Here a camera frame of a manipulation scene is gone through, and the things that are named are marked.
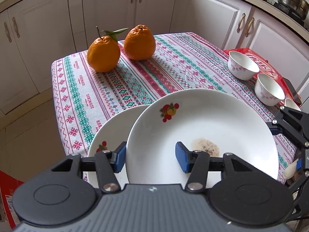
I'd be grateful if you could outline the white bowl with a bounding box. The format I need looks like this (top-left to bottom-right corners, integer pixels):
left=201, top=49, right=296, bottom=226
left=228, top=50, right=260, bottom=81
left=255, top=73, right=285, bottom=106
left=284, top=98, right=301, bottom=111

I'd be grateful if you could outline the large white fruit-print plate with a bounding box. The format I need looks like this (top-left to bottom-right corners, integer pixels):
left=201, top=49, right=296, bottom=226
left=126, top=89, right=279, bottom=184

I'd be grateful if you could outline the gloved right hand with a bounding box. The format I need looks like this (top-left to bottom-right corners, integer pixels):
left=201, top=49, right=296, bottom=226
left=283, top=160, right=298, bottom=180

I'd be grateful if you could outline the black smartphone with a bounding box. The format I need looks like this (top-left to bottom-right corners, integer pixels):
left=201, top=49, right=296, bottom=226
left=282, top=78, right=302, bottom=106

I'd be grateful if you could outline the red snack gift box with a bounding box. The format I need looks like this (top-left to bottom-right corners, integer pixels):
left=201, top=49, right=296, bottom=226
left=224, top=48, right=292, bottom=100

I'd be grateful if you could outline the patterned tablecloth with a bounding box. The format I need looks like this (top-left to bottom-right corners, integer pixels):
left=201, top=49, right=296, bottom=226
left=51, top=31, right=300, bottom=185

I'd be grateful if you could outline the orange with leaf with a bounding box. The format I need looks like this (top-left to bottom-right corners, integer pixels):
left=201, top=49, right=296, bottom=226
left=86, top=26, right=128, bottom=73

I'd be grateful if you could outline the steel stock pot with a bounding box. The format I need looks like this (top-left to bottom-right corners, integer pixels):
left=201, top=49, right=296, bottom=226
left=278, top=0, right=309, bottom=21

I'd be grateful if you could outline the bumpy orange without leaf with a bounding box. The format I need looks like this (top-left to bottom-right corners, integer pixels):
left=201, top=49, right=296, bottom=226
left=124, top=25, right=156, bottom=61

